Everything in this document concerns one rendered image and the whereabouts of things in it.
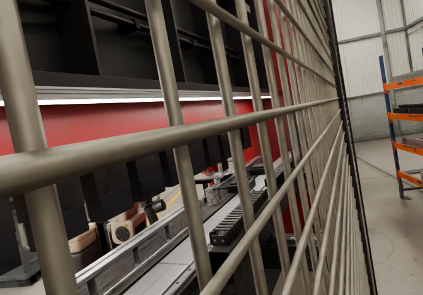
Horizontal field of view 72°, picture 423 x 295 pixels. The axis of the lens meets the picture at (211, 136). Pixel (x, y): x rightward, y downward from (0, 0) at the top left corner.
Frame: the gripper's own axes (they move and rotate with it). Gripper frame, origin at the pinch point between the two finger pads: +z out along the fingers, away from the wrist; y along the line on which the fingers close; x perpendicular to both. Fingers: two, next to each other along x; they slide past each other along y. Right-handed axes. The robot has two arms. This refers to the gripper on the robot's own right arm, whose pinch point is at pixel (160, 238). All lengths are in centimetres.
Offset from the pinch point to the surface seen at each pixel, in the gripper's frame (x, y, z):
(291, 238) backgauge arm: -31, 83, 7
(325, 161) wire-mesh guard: -113, 114, -30
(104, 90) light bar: -81, 69, -59
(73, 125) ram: -75, 49, -58
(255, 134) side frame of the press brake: 119, 44, -34
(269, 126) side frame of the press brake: 118, 59, -36
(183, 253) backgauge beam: -68, 63, -11
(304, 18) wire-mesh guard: -110, 117, -43
